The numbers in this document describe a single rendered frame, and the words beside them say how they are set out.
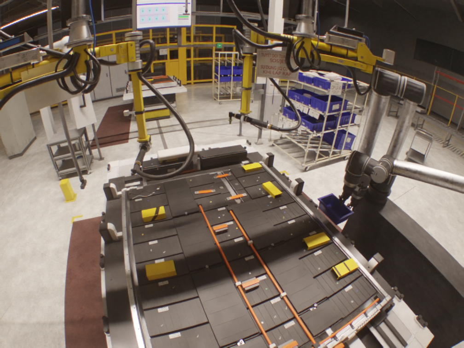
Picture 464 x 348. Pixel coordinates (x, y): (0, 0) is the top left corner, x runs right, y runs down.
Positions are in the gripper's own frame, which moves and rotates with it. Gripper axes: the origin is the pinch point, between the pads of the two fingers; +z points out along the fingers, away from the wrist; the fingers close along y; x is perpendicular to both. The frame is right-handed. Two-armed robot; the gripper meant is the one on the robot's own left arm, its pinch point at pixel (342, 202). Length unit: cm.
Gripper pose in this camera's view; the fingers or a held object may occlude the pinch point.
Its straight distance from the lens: 160.0
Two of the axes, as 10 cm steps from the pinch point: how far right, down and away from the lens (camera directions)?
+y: -9.2, 1.9, -3.4
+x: 3.9, 5.2, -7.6
